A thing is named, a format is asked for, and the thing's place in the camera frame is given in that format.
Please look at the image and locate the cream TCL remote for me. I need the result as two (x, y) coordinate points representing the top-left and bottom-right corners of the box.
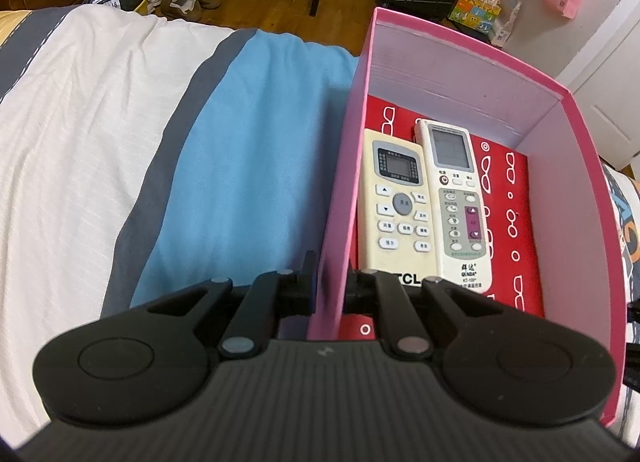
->
(357, 129), (437, 286)

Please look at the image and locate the cream remote with keys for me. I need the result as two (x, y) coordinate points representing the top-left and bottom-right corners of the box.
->
(414, 118), (492, 294)

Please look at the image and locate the pink storage box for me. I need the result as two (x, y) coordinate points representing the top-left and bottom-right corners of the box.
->
(305, 5), (629, 429)

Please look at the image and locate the striped bed sheet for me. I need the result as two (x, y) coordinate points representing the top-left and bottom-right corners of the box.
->
(1, 6), (632, 447)

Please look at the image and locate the pair of shoes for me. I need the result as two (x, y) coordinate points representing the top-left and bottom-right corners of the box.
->
(146, 0), (221, 22)

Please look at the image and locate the colourful tissue box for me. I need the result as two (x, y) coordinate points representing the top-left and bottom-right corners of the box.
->
(448, 0), (502, 36)

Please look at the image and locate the white door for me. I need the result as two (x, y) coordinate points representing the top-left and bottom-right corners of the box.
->
(558, 0), (639, 176)

